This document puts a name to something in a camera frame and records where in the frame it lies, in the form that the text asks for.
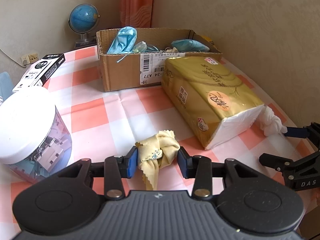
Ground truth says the black white pen box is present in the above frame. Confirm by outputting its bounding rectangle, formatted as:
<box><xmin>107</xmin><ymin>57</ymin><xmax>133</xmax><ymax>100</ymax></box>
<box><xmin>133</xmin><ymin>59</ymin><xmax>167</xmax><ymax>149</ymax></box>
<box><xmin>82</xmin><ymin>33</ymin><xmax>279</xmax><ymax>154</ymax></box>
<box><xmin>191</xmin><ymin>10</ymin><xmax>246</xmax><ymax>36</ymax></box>
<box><xmin>12</xmin><ymin>54</ymin><xmax>65</xmax><ymax>93</ymax></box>

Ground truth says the white knotted cloth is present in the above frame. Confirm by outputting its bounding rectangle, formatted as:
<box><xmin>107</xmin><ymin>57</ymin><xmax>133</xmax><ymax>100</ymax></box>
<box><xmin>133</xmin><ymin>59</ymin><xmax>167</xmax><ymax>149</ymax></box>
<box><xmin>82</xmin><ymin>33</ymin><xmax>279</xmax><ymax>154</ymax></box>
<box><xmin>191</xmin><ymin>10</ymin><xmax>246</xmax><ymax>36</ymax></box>
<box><xmin>258</xmin><ymin>106</ymin><xmax>287</xmax><ymax>137</ymax></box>

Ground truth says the yellow knotted cleaning cloth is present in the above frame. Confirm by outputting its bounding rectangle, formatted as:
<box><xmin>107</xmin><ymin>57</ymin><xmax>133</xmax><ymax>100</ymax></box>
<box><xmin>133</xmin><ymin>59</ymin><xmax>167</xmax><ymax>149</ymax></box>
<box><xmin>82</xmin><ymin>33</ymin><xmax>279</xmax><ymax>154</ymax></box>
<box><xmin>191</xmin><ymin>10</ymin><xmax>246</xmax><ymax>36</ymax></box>
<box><xmin>135</xmin><ymin>130</ymin><xmax>180</xmax><ymax>191</ymax></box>

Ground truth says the open cardboard box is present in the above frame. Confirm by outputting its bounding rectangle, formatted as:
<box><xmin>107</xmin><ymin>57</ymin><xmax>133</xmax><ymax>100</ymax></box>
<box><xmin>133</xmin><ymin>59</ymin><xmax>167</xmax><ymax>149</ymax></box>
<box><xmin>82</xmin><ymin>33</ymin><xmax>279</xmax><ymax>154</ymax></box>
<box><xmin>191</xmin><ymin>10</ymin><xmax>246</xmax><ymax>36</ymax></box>
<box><xmin>96</xmin><ymin>28</ymin><xmax>222</xmax><ymax>92</ymax></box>

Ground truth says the blue face mask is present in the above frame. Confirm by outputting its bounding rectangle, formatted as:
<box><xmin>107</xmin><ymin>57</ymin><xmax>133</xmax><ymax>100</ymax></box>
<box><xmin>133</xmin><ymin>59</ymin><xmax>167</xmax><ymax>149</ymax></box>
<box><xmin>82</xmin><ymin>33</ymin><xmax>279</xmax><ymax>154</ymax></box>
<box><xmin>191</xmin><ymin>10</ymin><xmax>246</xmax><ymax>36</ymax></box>
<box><xmin>107</xmin><ymin>27</ymin><xmax>137</xmax><ymax>54</ymax></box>
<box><xmin>171</xmin><ymin>39</ymin><xmax>210</xmax><ymax>52</ymax></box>

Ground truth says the wall power socket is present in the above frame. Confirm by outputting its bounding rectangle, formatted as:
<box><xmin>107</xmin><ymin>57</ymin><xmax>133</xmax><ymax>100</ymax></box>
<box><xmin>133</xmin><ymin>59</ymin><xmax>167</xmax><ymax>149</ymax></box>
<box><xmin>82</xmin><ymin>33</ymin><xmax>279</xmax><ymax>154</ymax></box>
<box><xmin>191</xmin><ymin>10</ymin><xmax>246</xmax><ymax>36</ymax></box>
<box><xmin>21</xmin><ymin>53</ymin><xmax>39</xmax><ymax>66</ymax></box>

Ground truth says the pink orange curtain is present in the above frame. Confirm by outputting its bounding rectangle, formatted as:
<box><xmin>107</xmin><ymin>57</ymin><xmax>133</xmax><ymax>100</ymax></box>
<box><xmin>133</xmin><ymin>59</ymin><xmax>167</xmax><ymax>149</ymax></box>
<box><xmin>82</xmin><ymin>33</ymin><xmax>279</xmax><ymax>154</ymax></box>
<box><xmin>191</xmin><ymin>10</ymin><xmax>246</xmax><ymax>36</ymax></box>
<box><xmin>120</xmin><ymin>0</ymin><xmax>153</xmax><ymax>28</ymax></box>

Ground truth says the clear jar white lid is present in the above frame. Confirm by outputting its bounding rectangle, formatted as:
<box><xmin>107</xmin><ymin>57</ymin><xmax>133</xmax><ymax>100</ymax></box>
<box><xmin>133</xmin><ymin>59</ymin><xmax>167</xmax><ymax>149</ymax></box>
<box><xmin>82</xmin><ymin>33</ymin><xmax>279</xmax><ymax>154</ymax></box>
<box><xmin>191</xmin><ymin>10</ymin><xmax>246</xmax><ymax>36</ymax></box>
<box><xmin>1</xmin><ymin>87</ymin><xmax>72</xmax><ymax>184</ymax></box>

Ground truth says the blue desk globe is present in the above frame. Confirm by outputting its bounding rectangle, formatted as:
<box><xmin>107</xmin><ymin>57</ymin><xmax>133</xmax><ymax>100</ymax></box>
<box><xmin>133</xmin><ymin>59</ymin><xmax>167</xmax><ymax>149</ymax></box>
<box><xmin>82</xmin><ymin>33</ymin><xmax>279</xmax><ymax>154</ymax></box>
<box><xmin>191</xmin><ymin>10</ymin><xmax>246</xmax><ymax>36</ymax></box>
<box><xmin>68</xmin><ymin>3</ymin><xmax>100</xmax><ymax>49</ymax></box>

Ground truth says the blue embroidered sachet pouch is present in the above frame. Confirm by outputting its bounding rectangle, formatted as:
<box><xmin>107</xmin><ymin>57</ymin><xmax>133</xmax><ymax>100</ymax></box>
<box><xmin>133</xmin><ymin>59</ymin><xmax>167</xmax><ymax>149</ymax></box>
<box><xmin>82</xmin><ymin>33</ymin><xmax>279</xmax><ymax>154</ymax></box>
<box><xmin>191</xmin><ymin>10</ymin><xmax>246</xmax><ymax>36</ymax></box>
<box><xmin>116</xmin><ymin>41</ymin><xmax>159</xmax><ymax>63</ymax></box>

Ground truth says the gold tissue pack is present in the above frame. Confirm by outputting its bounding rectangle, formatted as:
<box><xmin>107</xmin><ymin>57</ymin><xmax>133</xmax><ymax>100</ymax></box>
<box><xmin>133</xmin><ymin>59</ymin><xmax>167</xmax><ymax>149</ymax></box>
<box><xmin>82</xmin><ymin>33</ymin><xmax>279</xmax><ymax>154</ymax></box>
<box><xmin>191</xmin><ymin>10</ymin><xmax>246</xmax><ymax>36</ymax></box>
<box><xmin>162</xmin><ymin>56</ymin><xmax>264</xmax><ymax>150</ymax></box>

